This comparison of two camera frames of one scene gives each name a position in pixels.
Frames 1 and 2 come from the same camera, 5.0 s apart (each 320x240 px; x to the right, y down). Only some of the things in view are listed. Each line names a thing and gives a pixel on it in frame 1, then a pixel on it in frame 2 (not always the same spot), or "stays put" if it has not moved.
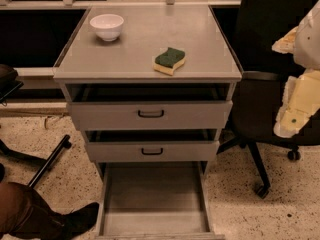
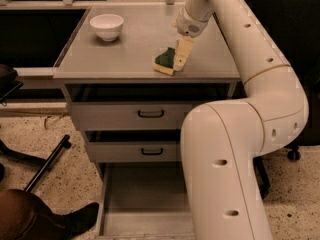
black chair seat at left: (8, 80) stays put
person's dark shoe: (67, 226) stays put
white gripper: (308, 44) → (187, 25)
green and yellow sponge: (169, 60) stays put
